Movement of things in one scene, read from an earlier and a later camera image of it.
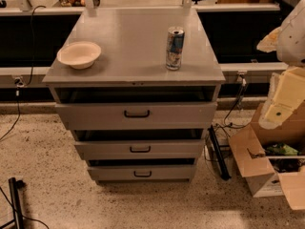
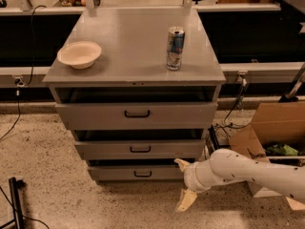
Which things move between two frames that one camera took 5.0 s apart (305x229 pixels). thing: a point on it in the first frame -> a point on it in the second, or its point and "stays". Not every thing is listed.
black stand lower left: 14,186 stays
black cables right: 224,123 stays
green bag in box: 281,149 stays
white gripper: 293,38 -> 191,176
